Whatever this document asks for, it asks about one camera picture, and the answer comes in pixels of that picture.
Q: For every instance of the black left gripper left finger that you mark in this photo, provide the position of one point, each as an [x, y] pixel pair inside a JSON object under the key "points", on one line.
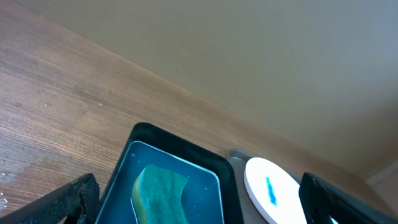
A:
{"points": [[76, 202]]}

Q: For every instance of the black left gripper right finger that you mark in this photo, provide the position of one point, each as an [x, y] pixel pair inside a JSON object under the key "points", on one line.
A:
{"points": [[324, 203]]}

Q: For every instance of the white plate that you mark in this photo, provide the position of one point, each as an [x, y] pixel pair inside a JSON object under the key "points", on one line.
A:
{"points": [[273, 192]]}

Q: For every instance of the green yellow sponge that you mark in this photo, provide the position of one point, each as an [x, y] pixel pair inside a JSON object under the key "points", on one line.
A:
{"points": [[157, 196]]}

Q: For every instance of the dark brown serving tray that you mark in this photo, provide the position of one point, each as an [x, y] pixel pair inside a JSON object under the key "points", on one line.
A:
{"points": [[238, 160]]}

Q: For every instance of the black water-filled tray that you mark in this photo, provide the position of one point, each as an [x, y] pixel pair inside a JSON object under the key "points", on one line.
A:
{"points": [[199, 181]]}

